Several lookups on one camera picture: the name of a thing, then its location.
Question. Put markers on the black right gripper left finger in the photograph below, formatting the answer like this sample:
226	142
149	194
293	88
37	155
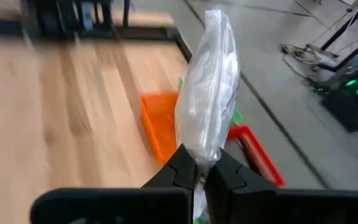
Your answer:
179	174

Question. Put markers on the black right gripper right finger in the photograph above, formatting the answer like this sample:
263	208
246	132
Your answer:
225	180

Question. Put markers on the white printed pouch clear bag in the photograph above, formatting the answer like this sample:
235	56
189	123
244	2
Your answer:
210	93

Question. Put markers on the red plastic slotted basket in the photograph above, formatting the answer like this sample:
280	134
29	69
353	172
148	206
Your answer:
259	155

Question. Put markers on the orange plastic slotted basket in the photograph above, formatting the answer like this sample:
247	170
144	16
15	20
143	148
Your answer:
160	124

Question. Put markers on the green plastic slotted basket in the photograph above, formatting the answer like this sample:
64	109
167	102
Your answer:
236	117

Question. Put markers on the black box green lights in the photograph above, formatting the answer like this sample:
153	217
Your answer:
353	102

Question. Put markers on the black angled stand bars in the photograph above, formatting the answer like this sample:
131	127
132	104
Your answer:
343	31

